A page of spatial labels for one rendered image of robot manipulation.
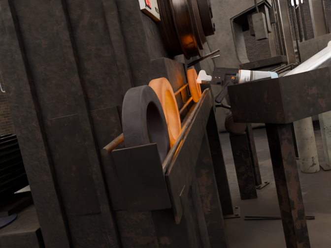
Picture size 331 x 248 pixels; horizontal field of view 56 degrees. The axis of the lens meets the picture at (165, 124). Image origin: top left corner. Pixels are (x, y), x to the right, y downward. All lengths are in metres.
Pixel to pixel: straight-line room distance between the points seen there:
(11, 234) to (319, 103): 1.41
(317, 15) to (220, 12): 6.41
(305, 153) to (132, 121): 1.93
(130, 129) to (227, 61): 3.88
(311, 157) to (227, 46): 2.38
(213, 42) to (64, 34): 3.27
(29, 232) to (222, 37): 3.45
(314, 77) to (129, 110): 0.69
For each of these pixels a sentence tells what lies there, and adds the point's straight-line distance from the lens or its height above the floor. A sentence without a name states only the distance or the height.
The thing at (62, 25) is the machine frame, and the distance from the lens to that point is 1.31.
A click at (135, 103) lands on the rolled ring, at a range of 0.51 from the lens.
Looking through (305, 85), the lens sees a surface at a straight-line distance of 1.04.
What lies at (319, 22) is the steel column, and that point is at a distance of 10.55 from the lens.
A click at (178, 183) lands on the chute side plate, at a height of 0.59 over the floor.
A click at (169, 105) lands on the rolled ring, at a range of 0.81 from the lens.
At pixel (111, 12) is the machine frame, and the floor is 1.07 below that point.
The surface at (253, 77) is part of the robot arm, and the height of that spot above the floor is 0.73.
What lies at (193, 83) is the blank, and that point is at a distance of 1.40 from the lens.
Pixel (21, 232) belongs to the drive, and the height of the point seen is 0.24.
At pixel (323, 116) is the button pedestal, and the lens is 2.37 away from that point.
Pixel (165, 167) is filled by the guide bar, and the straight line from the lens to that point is 0.52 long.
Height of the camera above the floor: 0.75
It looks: 6 degrees down
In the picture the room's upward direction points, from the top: 12 degrees counter-clockwise
